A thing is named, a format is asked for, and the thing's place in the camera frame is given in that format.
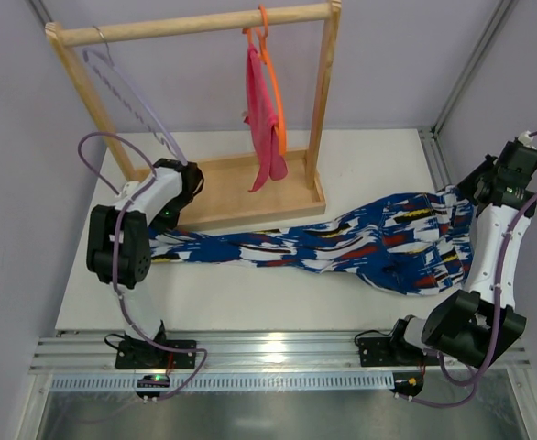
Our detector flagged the wooden clothes rack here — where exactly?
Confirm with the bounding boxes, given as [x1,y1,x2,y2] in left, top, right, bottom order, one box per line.
[45,1,342,229]

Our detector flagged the pink cloth on hanger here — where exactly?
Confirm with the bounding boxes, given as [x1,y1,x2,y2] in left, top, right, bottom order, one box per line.
[244,43,288,193]

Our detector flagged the blue white red patterned trousers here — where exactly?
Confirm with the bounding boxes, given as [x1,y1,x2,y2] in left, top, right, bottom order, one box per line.
[149,185,475,295]

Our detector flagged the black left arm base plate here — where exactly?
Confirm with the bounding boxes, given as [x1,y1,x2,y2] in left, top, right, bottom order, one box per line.
[115,337,197,370]

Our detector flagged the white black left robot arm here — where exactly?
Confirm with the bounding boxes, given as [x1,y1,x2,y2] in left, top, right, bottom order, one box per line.
[86,159,204,369]

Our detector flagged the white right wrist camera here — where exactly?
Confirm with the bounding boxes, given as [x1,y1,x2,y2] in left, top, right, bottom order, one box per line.
[517,131,535,149]

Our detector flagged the aluminium frame rail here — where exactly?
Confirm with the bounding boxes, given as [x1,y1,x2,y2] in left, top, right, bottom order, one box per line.
[417,0,519,189]

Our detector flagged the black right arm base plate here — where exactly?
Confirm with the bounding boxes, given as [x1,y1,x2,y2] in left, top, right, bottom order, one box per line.
[354,331,439,368]

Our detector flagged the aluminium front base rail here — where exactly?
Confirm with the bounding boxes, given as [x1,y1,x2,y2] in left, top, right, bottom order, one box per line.
[28,330,531,375]

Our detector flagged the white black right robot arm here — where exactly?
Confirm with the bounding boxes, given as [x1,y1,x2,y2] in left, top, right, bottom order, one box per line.
[389,136,537,369]

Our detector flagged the orange plastic hanger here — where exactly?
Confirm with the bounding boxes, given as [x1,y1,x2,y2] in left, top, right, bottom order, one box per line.
[242,4,288,157]

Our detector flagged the lilac plastic hanger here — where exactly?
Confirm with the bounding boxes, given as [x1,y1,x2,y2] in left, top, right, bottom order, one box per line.
[82,26,188,166]

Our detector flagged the slotted grey cable duct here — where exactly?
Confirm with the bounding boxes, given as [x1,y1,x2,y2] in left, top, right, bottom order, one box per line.
[49,370,395,392]

